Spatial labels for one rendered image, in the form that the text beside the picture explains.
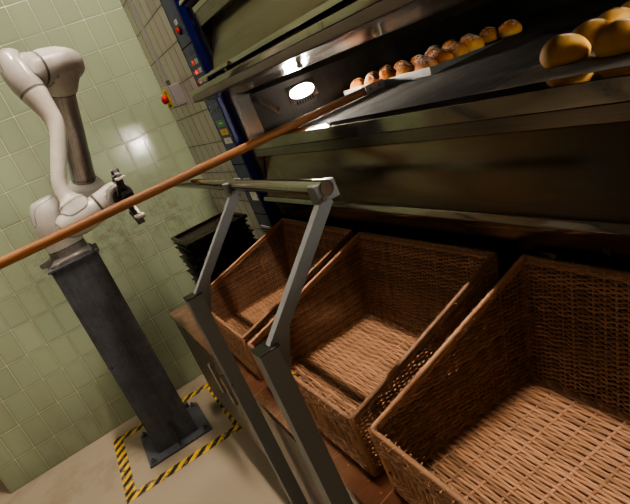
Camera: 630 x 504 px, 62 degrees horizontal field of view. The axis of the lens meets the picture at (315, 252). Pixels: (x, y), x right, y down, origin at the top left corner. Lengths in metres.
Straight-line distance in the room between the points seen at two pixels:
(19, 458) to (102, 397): 0.47
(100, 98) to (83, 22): 0.36
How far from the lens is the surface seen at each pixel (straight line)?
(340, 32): 1.13
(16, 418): 3.15
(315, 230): 0.94
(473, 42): 2.10
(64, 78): 2.35
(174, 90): 2.67
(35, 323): 3.00
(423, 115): 1.24
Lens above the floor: 1.36
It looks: 19 degrees down
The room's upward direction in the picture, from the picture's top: 23 degrees counter-clockwise
